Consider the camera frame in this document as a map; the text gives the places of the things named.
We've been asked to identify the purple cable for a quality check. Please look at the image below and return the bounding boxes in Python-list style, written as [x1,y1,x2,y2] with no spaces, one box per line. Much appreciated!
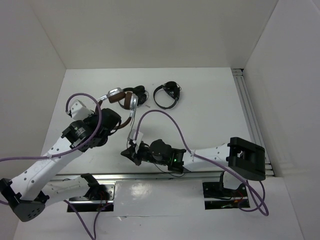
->
[136,109,270,217]
[0,92,104,206]

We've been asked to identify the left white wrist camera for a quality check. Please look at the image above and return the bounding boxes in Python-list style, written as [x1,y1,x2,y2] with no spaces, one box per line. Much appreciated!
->
[66,100,94,121]

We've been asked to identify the aluminium rail right side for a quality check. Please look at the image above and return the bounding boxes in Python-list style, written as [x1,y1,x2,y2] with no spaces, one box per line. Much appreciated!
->
[231,69,275,177]

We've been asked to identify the black headphones right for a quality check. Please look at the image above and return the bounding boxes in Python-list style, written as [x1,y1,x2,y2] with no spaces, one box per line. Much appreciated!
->
[152,81,182,110]

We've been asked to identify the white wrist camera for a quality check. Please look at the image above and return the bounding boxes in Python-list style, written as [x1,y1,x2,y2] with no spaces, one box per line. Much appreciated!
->
[66,100,94,121]
[128,129,144,153]

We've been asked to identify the black headphones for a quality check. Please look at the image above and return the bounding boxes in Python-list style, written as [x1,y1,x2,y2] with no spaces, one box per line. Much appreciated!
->
[152,81,182,110]
[118,85,148,110]

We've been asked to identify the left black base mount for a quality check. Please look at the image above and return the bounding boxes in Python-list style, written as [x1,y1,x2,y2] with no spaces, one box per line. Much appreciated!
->
[69,181,116,202]

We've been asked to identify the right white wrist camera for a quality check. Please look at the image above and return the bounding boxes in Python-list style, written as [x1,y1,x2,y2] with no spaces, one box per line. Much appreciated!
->
[128,129,144,153]

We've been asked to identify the thin black headphone cable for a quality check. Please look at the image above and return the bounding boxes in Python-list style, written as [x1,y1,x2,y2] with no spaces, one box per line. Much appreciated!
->
[128,111,186,178]

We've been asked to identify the aluminium rail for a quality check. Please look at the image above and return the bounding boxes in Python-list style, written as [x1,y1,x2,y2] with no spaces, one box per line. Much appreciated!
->
[231,69,275,177]
[54,171,226,182]

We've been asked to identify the aluminium rail front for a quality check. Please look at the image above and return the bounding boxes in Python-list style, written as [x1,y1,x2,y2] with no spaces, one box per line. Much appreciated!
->
[54,171,226,182]

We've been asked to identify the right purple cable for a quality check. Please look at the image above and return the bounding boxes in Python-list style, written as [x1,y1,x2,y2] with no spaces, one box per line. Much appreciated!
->
[136,109,270,217]

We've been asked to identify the brown silver headphones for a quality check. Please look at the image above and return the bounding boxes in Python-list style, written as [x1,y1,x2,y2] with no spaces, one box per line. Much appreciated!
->
[97,87,138,130]

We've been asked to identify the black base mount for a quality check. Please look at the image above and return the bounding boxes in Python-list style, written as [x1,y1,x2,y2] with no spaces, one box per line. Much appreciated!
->
[202,182,248,201]
[69,181,116,202]

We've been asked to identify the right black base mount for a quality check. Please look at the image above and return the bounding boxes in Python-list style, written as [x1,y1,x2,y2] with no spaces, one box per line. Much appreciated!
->
[202,182,248,201]

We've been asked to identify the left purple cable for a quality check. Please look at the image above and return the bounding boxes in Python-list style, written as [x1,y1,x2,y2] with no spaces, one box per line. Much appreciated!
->
[0,92,104,206]

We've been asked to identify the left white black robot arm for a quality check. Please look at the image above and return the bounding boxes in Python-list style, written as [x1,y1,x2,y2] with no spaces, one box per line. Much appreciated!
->
[0,108,122,222]

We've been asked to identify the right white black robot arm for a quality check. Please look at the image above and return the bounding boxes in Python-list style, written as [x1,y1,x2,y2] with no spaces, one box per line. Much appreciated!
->
[120,137,266,182]

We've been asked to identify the black headphones left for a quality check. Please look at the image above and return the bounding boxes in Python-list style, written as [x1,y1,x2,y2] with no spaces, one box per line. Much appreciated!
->
[118,85,148,110]

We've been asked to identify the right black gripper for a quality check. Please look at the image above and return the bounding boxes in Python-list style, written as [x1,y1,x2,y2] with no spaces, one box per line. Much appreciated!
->
[121,141,168,166]

